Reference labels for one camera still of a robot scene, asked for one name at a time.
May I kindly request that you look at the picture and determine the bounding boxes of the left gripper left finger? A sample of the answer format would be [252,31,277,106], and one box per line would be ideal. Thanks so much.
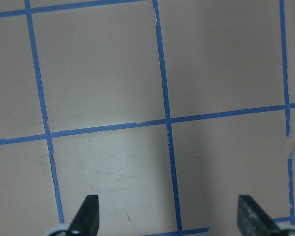
[45,194,100,236]

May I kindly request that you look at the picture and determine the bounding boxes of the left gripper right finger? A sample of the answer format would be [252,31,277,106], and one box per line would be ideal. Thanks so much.
[237,195,295,236]

